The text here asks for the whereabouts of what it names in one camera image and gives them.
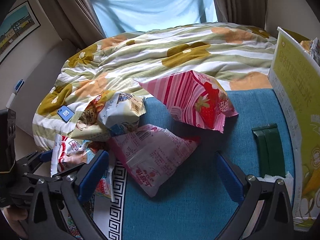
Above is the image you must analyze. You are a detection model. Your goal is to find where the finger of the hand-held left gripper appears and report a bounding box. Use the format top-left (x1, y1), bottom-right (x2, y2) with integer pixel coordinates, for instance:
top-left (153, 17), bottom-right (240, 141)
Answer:
top-left (16, 171), bottom-right (66, 183)
top-left (15, 151), bottom-right (54, 171)

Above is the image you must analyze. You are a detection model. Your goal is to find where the pink packet with clear window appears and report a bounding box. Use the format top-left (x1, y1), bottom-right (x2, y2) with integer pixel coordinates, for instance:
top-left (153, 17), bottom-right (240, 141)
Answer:
top-left (109, 124), bottom-right (201, 198)

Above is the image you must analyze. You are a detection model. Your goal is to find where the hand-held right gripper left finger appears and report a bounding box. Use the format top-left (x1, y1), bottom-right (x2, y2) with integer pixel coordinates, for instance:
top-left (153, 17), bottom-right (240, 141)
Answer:
top-left (26, 150), bottom-right (110, 240)

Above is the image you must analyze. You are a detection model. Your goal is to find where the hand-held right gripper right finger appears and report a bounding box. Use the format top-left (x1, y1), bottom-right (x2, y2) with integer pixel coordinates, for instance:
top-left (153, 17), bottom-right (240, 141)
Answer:
top-left (215, 151), bottom-right (294, 240)

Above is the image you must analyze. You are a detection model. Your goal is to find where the key border patterned mat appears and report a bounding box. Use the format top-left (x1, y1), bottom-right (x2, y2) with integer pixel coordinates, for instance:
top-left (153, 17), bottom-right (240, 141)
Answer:
top-left (60, 167), bottom-right (131, 240)

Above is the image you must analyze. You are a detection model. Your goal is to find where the framed wall picture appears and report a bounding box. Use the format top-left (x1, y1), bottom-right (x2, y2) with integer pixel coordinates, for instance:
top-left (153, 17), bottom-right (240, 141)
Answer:
top-left (0, 0), bottom-right (41, 64)

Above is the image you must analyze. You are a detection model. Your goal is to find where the teal tablecloth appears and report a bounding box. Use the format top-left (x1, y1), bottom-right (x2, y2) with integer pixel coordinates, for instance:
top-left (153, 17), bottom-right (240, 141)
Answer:
top-left (122, 87), bottom-right (300, 240)

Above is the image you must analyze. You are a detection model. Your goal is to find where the blue phone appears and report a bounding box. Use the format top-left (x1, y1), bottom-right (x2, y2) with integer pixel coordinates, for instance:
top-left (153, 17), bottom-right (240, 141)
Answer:
top-left (57, 106), bottom-right (74, 124)

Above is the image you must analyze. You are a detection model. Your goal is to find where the dark green packet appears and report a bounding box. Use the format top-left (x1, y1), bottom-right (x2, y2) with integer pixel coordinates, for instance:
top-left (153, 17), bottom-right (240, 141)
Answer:
top-left (251, 123), bottom-right (286, 178)

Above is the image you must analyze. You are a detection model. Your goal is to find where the red and white snack packet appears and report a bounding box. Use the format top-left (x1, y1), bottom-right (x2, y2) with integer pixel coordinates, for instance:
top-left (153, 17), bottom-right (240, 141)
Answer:
top-left (51, 134), bottom-right (110, 178)

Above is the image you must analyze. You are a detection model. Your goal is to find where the light blue cloth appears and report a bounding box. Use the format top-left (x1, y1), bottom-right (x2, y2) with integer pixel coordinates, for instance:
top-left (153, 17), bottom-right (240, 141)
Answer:
top-left (89, 0), bottom-right (218, 39)

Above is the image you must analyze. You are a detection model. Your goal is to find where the blue and white gadget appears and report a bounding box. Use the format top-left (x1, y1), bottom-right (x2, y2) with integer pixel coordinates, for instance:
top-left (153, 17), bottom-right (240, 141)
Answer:
top-left (6, 79), bottom-right (25, 108)

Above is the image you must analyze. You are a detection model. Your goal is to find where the floral striped blanket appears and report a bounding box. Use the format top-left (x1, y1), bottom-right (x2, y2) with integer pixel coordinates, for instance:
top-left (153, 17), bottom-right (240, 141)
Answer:
top-left (32, 21), bottom-right (278, 155)

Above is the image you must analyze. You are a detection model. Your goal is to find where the person's left hand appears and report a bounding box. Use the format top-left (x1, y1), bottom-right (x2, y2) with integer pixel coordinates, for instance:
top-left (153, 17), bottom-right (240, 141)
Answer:
top-left (4, 206), bottom-right (29, 239)

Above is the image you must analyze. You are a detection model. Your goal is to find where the beige snack packet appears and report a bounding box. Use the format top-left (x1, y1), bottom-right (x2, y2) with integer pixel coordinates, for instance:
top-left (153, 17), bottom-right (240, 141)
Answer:
top-left (71, 90), bottom-right (146, 142)

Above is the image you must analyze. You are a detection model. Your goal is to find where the yellow-green cardboard box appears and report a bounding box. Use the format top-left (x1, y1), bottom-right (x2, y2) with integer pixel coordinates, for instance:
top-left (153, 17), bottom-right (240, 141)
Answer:
top-left (267, 26), bottom-right (320, 232)

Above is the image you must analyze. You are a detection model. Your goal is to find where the brown curtain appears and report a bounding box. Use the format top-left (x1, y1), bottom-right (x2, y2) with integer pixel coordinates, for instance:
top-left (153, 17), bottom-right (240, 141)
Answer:
top-left (45, 0), bottom-right (107, 49)
top-left (210, 0), bottom-right (266, 29)

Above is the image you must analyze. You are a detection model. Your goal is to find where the pink striped strawberry packet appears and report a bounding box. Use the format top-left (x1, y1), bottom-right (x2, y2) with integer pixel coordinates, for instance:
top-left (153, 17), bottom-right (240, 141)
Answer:
top-left (134, 70), bottom-right (238, 133)

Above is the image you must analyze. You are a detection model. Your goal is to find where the grey headboard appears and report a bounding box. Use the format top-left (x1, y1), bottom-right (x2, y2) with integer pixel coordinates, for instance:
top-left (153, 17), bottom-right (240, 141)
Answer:
top-left (10, 39), bottom-right (81, 133)

